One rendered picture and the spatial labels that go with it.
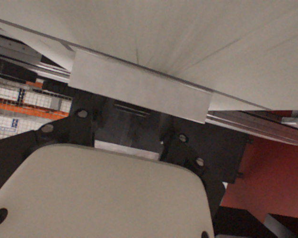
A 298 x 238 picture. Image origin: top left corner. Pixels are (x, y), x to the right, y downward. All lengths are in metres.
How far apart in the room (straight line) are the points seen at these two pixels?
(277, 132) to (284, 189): 0.36
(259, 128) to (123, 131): 0.64
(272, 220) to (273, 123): 0.40
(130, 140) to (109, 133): 0.13
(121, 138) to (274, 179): 0.89
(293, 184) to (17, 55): 1.24
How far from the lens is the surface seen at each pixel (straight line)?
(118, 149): 0.18
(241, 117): 0.59
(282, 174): 0.99
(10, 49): 0.56
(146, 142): 0.71
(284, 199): 0.99
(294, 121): 0.36
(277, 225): 0.43
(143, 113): 0.36
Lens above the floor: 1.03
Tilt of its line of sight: 2 degrees up
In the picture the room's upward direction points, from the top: 165 degrees counter-clockwise
